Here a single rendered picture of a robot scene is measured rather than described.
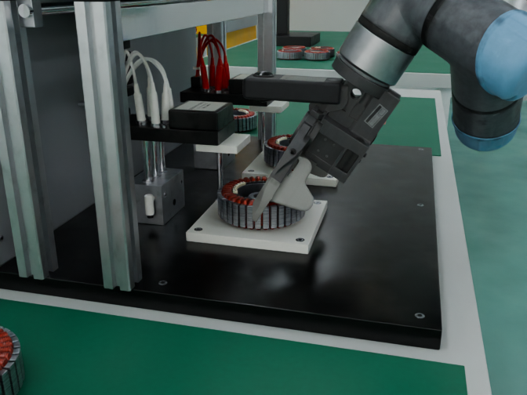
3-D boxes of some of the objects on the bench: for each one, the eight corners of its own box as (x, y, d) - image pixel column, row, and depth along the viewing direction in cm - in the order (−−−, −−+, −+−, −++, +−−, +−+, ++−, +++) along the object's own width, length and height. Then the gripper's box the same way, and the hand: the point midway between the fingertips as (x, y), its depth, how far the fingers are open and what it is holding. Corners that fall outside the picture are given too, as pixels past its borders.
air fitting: (156, 215, 75) (154, 193, 74) (152, 219, 74) (150, 197, 73) (148, 215, 75) (147, 193, 74) (144, 218, 74) (143, 196, 73)
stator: (222, 135, 127) (221, 119, 126) (200, 125, 136) (199, 110, 135) (266, 129, 132) (266, 113, 131) (242, 120, 141) (241, 105, 140)
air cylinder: (185, 205, 82) (183, 168, 80) (164, 226, 75) (161, 185, 73) (152, 202, 83) (149, 165, 81) (128, 222, 76) (125, 182, 75)
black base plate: (430, 158, 112) (431, 146, 111) (439, 350, 54) (442, 329, 53) (198, 143, 123) (198, 132, 122) (-4, 288, 64) (-7, 269, 64)
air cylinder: (235, 158, 104) (234, 128, 102) (222, 170, 97) (221, 138, 95) (208, 156, 105) (207, 126, 103) (194, 168, 98) (192, 136, 97)
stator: (311, 204, 79) (312, 177, 78) (295, 236, 69) (296, 207, 68) (232, 197, 82) (232, 171, 81) (205, 227, 72) (205, 198, 70)
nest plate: (327, 208, 81) (327, 200, 81) (307, 254, 67) (308, 244, 67) (223, 199, 84) (223, 191, 84) (186, 240, 71) (185, 231, 70)
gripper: (398, 113, 57) (296, 260, 65) (404, 81, 75) (323, 201, 83) (325, 66, 57) (231, 219, 66) (347, 45, 75) (272, 168, 84)
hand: (263, 197), depth 75 cm, fingers open, 14 cm apart
